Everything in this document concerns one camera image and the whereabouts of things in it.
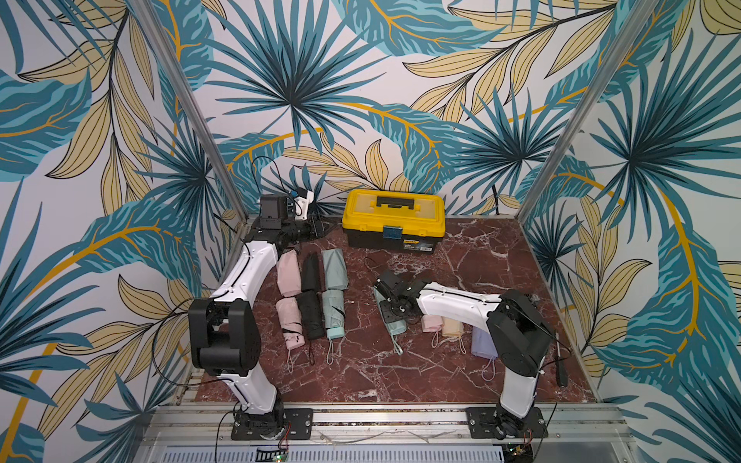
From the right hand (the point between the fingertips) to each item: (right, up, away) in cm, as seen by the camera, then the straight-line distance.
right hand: (391, 311), depth 91 cm
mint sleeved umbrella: (-18, 0, -1) cm, 18 cm away
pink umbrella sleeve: (-35, +11, +9) cm, 38 cm away
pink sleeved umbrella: (+12, -3, -2) cm, 13 cm away
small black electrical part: (+46, +4, +1) cm, 46 cm away
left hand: (-17, +26, -8) cm, 33 cm away
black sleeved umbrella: (-26, +1, +1) cm, 26 cm away
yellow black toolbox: (+2, +29, +6) cm, 30 cm away
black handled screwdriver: (+48, -14, -9) cm, 51 cm away
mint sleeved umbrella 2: (+2, -4, -4) cm, 6 cm away
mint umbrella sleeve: (-19, +11, +9) cm, 23 cm away
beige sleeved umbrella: (+18, -4, -4) cm, 19 cm away
